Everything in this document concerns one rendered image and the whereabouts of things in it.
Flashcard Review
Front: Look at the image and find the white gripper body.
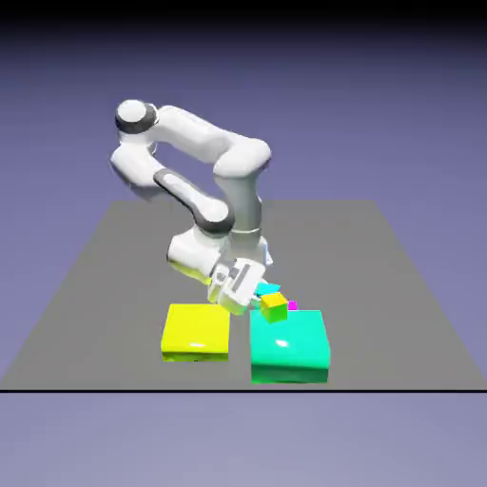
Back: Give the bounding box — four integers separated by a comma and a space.
217, 260, 266, 317

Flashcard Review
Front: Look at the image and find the small green cube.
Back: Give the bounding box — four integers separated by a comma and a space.
259, 291, 289, 324

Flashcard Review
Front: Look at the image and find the large yellow box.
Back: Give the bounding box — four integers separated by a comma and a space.
161, 302, 232, 363

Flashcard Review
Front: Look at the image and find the large teal box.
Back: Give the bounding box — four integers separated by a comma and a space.
248, 308, 331, 385

